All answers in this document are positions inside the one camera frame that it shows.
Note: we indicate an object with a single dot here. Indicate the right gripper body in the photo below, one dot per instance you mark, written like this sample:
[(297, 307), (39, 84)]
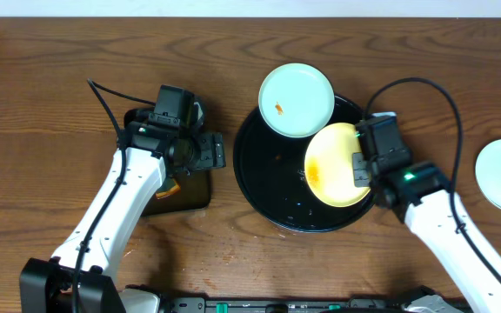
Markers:
[(363, 174)]

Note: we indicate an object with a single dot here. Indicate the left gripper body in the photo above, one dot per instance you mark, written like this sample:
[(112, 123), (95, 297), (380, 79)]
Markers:
[(211, 150)]

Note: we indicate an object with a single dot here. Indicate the green orange sponge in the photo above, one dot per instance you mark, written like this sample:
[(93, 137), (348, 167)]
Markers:
[(169, 187)]

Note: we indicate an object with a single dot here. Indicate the yellow plate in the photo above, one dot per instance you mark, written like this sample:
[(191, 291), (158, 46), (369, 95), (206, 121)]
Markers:
[(328, 166)]

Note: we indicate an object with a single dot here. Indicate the light blue plate top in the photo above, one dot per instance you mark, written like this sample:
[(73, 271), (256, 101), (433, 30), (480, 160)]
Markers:
[(296, 100)]

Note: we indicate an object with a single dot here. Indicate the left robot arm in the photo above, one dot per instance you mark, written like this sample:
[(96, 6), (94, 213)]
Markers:
[(80, 275)]

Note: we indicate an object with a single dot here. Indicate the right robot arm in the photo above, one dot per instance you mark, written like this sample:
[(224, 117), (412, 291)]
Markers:
[(422, 198)]

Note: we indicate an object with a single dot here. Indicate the black rectangular water tray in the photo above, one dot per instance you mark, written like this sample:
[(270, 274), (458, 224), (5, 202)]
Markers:
[(189, 195)]

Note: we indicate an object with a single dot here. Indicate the round black tray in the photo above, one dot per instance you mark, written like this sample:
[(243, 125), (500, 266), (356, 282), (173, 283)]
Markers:
[(269, 169)]

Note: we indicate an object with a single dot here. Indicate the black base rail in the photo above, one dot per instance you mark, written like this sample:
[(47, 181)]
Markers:
[(421, 299)]

